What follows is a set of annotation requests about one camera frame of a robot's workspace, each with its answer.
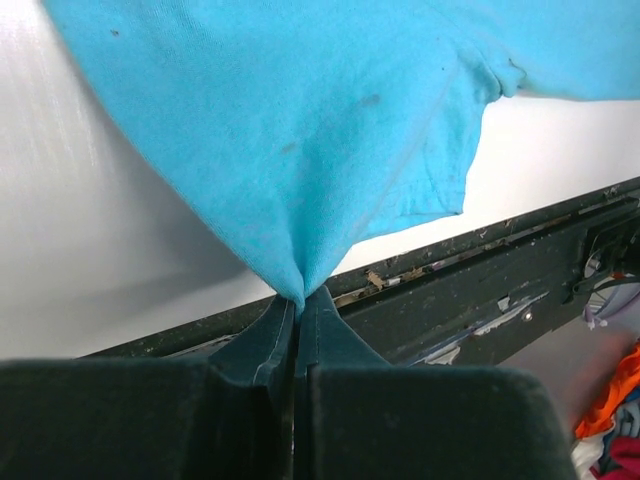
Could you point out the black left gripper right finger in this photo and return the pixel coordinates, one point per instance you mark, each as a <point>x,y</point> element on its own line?
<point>359,417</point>

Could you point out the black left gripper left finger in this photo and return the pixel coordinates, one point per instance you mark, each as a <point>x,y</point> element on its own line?
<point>223,415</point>

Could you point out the turquoise t shirt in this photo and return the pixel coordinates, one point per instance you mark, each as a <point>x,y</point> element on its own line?
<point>295,129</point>

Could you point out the colourful clothes pile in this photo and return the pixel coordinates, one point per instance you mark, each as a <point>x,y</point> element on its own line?
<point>607,436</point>

